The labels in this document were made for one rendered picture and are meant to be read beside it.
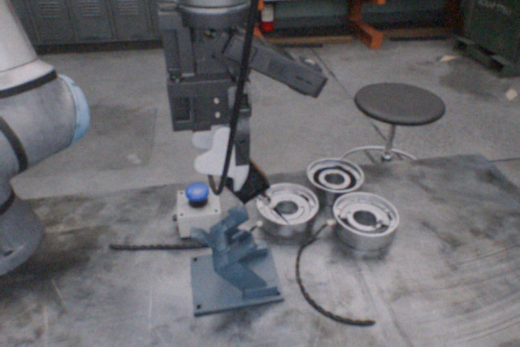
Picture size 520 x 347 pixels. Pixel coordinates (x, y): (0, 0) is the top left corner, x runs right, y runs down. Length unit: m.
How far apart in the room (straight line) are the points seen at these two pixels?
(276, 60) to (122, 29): 3.57
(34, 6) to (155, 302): 3.59
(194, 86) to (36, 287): 0.42
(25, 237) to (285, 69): 0.50
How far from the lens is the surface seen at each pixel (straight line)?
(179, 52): 0.39
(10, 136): 0.67
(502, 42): 3.87
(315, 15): 4.58
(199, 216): 0.66
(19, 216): 0.73
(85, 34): 4.01
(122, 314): 0.62
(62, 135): 0.71
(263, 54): 0.39
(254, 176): 0.48
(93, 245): 0.72
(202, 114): 0.41
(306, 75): 0.41
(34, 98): 0.69
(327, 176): 0.78
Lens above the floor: 1.29
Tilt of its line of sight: 34 degrees down
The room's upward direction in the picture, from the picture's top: straight up
